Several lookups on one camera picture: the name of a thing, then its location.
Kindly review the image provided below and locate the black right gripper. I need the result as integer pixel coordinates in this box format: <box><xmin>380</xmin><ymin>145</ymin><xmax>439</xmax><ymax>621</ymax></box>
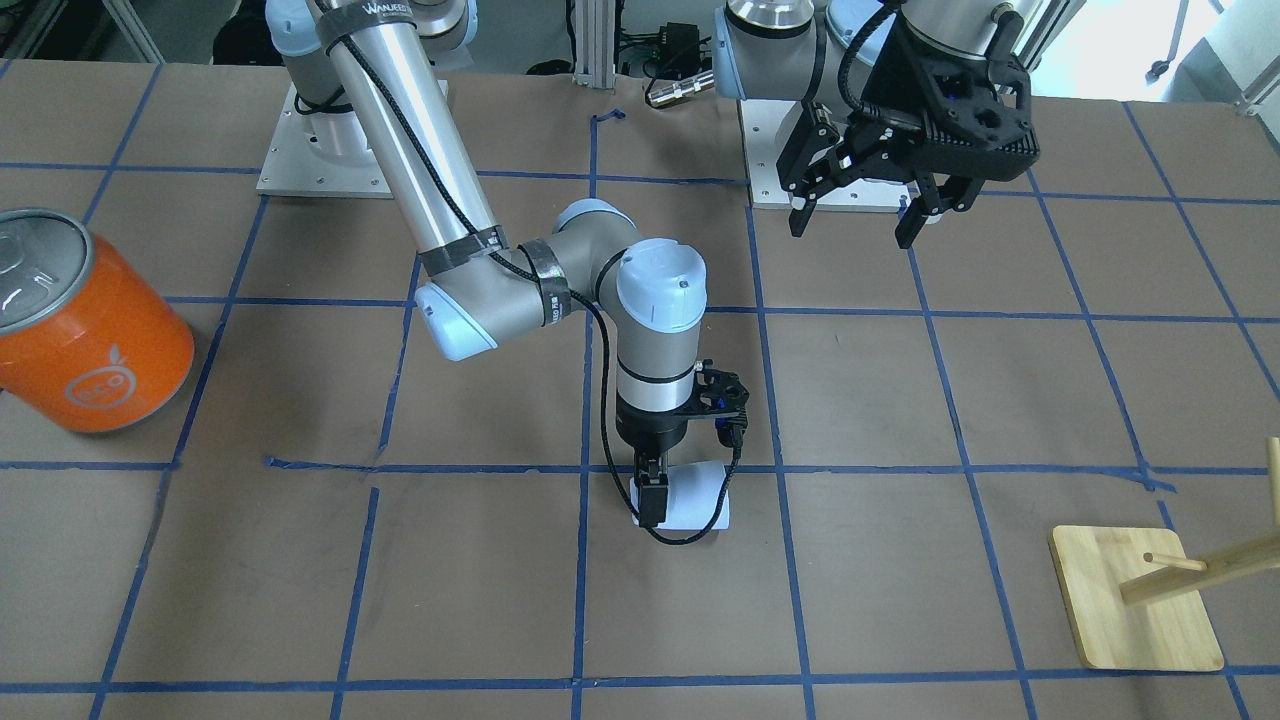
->
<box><xmin>614</xmin><ymin>400</ymin><xmax>689</xmax><ymax>529</ymax></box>

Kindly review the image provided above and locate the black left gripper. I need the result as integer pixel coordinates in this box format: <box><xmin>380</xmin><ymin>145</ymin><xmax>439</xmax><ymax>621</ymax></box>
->
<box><xmin>776</xmin><ymin>20</ymin><xmax>1041</xmax><ymax>249</ymax></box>

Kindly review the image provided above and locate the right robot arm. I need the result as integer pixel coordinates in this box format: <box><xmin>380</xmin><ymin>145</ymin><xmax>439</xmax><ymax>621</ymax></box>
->
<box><xmin>265</xmin><ymin>1</ymin><xmax>730</xmax><ymax>543</ymax></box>

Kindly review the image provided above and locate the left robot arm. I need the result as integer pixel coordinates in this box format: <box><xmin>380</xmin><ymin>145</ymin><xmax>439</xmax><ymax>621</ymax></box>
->
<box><xmin>712</xmin><ymin>1</ymin><xmax>1041</xmax><ymax>249</ymax></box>

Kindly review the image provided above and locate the wooden cup rack stand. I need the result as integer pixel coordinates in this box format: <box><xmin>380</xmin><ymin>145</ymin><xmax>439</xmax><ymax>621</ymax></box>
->
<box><xmin>1048</xmin><ymin>436</ymin><xmax>1280</xmax><ymax>671</ymax></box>

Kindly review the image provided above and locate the orange cylindrical container grey lid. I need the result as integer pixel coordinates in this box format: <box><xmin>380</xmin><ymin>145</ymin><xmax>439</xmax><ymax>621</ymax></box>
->
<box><xmin>1</xmin><ymin>208</ymin><xmax>195</xmax><ymax>433</ymax></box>

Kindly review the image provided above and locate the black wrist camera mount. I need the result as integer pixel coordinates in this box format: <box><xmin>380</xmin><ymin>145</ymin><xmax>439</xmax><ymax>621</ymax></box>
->
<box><xmin>687</xmin><ymin>359</ymin><xmax>750</xmax><ymax>455</ymax></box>

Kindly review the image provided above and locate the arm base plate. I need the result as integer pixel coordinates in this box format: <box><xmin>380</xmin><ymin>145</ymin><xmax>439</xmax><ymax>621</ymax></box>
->
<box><xmin>739</xmin><ymin>97</ymin><xmax>936</xmax><ymax>213</ymax></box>
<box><xmin>256</xmin><ymin>85</ymin><xmax>393</xmax><ymax>199</ymax></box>

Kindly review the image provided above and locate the aluminium frame post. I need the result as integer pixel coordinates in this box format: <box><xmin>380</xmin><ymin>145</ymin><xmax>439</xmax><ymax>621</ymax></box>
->
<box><xmin>567</xmin><ymin>0</ymin><xmax>620</xmax><ymax>91</ymax></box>

